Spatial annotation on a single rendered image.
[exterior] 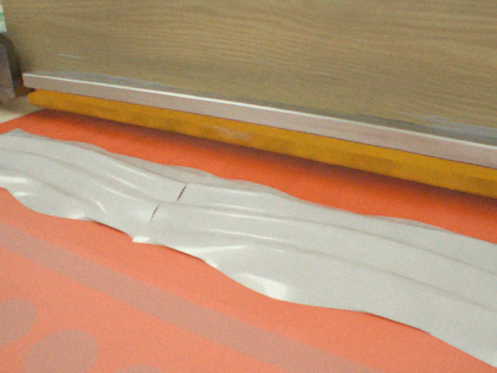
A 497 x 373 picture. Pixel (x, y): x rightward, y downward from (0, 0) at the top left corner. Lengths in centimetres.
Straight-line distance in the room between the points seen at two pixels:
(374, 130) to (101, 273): 13
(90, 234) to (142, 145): 11
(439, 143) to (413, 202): 4
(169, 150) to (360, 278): 16
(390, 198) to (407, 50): 8
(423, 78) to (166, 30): 15
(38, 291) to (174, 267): 5
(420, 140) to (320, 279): 8
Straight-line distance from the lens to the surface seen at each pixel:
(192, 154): 27
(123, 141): 30
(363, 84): 22
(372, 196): 23
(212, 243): 18
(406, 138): 20
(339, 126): 21
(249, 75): 24
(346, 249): 18
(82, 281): 17
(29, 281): 18
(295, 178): 24
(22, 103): 43
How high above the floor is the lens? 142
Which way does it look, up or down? 54 degrees down
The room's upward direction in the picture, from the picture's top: 23 degrees counter-clockwise
